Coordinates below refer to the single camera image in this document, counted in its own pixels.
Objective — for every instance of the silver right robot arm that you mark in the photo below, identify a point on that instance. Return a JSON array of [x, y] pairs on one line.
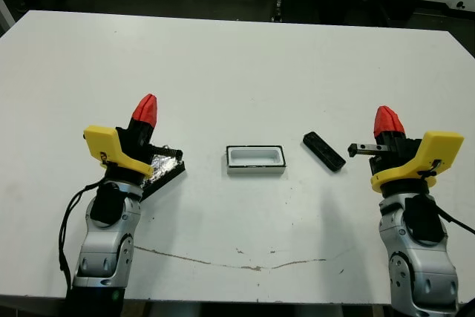
[[423, 257]]

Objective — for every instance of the white camera box black rim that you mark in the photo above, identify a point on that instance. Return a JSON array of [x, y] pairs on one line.
[[256, 168]]

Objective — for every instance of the small black wall object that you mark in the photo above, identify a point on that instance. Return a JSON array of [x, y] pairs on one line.
[[461, 4]]

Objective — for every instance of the black wheeled pole stand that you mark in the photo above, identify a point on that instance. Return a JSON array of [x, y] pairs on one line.
[[278, 1]]

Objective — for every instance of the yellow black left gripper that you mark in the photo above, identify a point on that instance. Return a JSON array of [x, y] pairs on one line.
[[111, 146]]

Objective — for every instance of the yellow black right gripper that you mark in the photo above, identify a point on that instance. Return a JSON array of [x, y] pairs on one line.
[[426, 161]]

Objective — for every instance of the black slim camera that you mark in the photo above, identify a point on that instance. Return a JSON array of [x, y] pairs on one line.
[[323, 151]]

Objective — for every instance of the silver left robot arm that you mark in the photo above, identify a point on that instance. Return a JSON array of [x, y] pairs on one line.
[[96, 250]]

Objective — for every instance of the black box lid with foil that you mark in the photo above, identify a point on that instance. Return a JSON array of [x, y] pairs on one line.
[[165, 168]]

